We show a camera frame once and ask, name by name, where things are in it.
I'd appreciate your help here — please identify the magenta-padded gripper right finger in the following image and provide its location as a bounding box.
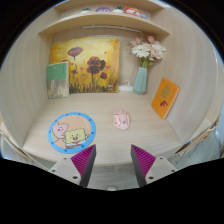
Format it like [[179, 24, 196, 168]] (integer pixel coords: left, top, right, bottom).
[[130, 143, 178, 189]]

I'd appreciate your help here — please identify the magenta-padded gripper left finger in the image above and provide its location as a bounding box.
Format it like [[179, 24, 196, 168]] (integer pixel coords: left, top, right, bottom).
[[48, 143, 97, 189]]

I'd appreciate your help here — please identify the pink computer mouse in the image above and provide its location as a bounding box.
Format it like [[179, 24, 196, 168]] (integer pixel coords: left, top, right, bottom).
[[112, 108, 131, 131]]

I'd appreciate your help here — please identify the round blue-rimmed cartoon mouse pad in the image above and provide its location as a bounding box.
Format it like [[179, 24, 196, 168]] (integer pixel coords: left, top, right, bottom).
[[47, 111, 97, 155]]

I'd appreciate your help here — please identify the teal faceted vase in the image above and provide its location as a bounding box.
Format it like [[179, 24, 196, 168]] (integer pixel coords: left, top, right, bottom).
[[132, 65, 148, 96]]

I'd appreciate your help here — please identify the green covered book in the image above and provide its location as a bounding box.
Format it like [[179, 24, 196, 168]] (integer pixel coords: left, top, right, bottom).
[[45, 60, 71, 100]]

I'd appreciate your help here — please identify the yellow poppy flower painting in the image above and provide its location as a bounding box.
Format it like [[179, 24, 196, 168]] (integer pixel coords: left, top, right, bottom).
[[49, 37, 121, 94]]

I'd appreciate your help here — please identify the pink and white flower bouquet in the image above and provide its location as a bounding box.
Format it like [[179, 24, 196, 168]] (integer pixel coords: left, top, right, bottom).
[[128, 35, 167, 69]]

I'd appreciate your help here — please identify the wooden shelf with ornaments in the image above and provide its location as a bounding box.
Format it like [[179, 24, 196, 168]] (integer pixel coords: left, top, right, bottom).
[[38, 0, 171, 38]]

